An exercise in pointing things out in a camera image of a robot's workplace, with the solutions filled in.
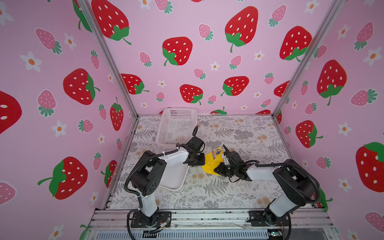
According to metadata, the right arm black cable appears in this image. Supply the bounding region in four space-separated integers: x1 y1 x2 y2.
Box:
221 144 322 205

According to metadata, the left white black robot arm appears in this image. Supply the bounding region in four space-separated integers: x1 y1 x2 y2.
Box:
124 137 205 218

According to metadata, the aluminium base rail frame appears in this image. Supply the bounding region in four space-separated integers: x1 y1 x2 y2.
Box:
81 209 341 240

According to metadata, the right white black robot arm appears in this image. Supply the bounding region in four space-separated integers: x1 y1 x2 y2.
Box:
213 149 321 226

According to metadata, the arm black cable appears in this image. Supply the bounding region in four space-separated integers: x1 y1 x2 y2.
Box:
221 144 322 205
123 125 199 240

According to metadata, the white plastic tray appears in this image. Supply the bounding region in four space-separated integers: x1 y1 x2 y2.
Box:
160 148 189 192

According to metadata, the yellow paper napkin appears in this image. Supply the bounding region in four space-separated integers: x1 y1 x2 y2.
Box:
202 147 224 176

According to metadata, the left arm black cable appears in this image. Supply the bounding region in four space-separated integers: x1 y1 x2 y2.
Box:
123 125 199 240

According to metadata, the white perforated plastic basket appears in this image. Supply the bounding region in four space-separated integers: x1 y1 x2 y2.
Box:
156 108 198 149

